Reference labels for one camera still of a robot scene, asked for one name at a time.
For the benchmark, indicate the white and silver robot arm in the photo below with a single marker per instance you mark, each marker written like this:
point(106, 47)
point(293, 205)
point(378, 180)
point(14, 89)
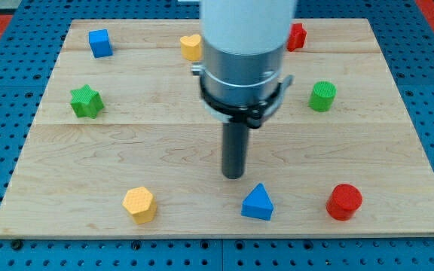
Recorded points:
point(243, 46)

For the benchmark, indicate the blue triangle block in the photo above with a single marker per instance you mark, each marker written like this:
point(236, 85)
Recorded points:
point(258, 204)

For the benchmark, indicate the yellow hexagon block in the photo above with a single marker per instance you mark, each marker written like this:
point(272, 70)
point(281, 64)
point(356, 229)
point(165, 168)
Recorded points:
point(140, 204)

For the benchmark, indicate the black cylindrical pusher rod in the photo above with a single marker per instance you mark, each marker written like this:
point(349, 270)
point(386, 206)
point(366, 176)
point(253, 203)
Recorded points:
point(235, 138)

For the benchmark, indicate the yellow heart block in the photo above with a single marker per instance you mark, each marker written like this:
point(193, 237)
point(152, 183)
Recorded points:
point(191, 47)

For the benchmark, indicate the wooden board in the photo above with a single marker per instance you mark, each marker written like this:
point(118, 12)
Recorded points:
point(74, 172)

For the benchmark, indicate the green cylinder block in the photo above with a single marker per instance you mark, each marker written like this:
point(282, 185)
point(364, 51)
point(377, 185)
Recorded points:
point(322, 96)

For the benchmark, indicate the red star block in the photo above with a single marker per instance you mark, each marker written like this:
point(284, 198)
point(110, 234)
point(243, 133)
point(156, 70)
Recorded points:
point(297, 37)

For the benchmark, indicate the green star block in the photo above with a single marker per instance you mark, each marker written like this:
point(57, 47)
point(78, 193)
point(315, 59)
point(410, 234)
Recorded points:
point(86, 102)

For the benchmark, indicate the red cylinder block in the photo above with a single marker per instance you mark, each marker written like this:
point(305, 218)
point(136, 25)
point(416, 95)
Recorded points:
point(343, 202)

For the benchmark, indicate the blue cube block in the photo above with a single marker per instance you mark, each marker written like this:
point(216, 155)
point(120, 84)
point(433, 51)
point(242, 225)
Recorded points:
point(100, 43)

